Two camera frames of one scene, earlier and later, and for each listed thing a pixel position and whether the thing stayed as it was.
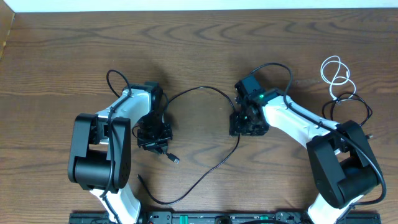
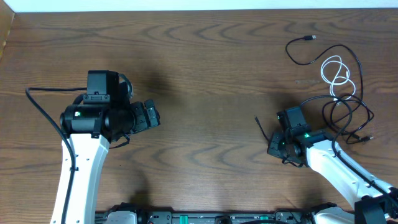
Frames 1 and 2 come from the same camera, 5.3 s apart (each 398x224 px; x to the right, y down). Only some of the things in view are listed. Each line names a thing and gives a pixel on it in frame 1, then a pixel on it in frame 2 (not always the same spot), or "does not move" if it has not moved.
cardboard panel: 7,16 does not move
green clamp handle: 183,219 does not move
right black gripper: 236,127 -> 273,147
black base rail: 239,218 does not move
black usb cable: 173,158 -> 309,37
